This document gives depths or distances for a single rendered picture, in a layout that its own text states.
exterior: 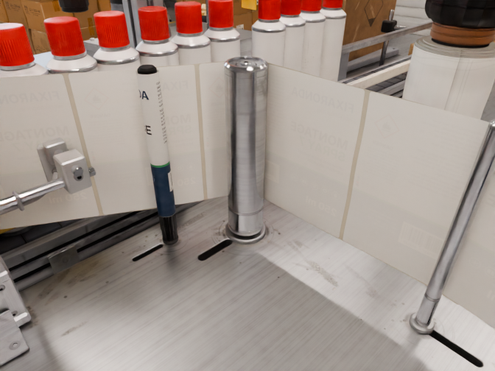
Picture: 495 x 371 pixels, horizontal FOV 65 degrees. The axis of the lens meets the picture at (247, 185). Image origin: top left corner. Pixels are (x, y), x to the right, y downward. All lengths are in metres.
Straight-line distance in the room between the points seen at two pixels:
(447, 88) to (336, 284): 0.22
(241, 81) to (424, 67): 0.20
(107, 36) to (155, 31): 0.06
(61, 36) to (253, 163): 0.23
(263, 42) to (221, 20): 0.09
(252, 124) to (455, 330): 0.25
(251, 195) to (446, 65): 0.23
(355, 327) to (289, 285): 0.07
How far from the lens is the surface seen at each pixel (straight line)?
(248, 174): 0.37
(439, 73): 0.44
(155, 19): 0.49
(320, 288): 0.38
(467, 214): 0.30
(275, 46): 0.61
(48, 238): 0.48
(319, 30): 0.70
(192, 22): 0.52
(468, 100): 0.45
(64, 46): 0.45
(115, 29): 0.47
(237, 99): 0.34
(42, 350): 0.37
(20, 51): 0.44
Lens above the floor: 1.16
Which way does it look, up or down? 33 degrees down
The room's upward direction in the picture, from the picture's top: straight up
